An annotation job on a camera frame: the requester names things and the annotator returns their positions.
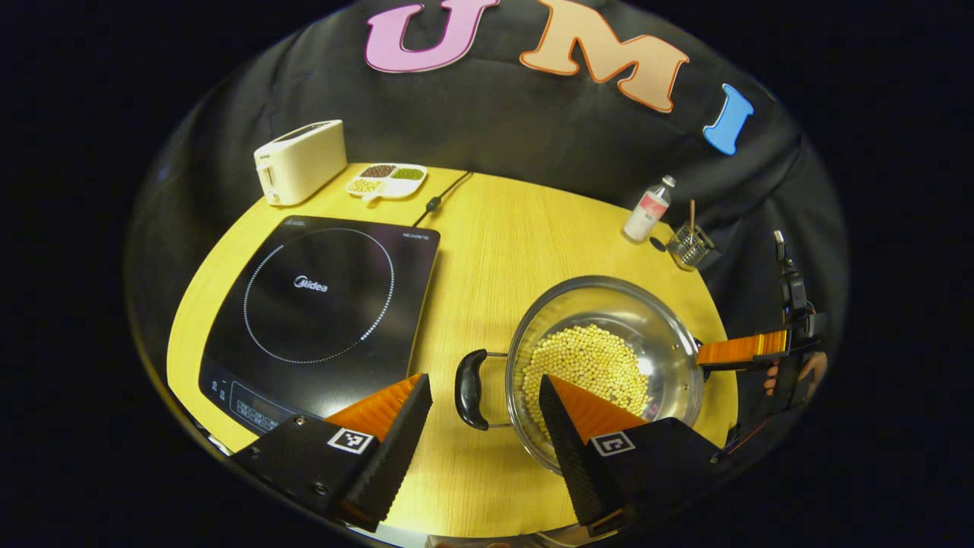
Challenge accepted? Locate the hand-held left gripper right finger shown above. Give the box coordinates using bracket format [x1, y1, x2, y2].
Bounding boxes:
[539, 374, 727, 537]

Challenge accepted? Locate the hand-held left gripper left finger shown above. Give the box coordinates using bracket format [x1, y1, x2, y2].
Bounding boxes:
[231, 373, 433, 532]

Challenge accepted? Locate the steel pot with black handles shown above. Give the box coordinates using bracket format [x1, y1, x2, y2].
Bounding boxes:
[455, 276, 705, 474]

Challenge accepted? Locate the black induction cooktop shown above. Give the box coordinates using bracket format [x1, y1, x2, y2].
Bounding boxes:
[198, 215, 441, 436]

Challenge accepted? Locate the pile of yellow soybeans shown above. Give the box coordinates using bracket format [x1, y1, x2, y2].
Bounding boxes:
[521, 323, 651, 442]

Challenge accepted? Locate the small bottle with pink label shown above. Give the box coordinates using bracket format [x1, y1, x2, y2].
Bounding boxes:
[622, 175, 676, 244]

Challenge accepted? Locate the white divided bean dish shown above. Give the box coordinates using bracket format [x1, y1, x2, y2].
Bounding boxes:
[346, 162, 428, 205]

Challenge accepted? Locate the white toaster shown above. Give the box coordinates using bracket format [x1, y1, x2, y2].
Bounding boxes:
[253, 119, 348, 206]

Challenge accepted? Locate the black backdrop cloth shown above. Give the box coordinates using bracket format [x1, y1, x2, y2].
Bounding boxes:
[126, 0, 849, 427]

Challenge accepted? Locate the red cable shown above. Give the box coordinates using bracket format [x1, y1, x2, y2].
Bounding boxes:
[727, 417, 771, 451]

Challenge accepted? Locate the wire mesh holder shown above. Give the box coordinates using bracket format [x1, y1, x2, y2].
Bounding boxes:
[668, 223, 716, 271]

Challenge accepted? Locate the black power cable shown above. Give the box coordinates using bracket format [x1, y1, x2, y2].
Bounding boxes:
[413, 171, 474, 228]

